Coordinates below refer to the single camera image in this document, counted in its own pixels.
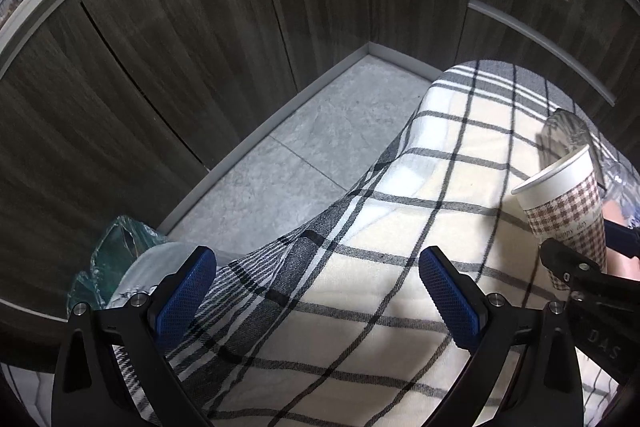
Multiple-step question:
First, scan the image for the houndstooth paper cup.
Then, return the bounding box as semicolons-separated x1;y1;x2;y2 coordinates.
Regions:
512;145;608;270

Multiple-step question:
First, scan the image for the checkered white cloth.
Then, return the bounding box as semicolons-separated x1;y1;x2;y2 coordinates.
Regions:
168;61;579;426

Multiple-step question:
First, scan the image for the green plastic bag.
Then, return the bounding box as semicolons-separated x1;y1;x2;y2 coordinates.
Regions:
66;216;168;314

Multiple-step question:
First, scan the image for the clear patterned glass jar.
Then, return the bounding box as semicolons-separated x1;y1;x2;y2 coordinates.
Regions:
536;108;639;229

